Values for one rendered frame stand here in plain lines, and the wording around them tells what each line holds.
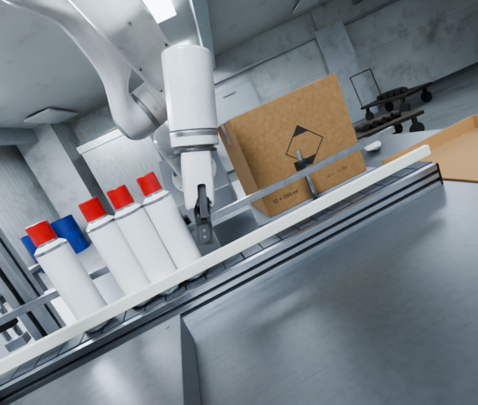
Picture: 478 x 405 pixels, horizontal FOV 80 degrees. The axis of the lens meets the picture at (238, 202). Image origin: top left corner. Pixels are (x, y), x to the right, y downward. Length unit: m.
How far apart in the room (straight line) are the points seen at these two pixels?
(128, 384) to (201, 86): 0.42
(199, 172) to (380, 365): 0.34
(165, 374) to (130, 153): 7.00
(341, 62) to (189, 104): 8.34
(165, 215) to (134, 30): 0.30
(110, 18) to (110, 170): 7.00
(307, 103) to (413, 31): 9.43
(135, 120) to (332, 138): 0.53
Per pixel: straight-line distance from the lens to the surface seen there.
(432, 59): 10.36
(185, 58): 0.50
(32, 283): 0.78
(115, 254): 0.53
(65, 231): 7.56
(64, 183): 8.51
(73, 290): 0.56
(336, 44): 8.91
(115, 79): 0.84
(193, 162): 0.47
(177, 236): 0.51
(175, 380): 0.37
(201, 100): 0.49
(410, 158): 0.66
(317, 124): 0.78
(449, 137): 0.97
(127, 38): 0.55
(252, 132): 0.72
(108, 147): 7.45
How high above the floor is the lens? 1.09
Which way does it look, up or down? 13 degrees down
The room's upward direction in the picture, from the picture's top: 24 degrees counter-clockwise
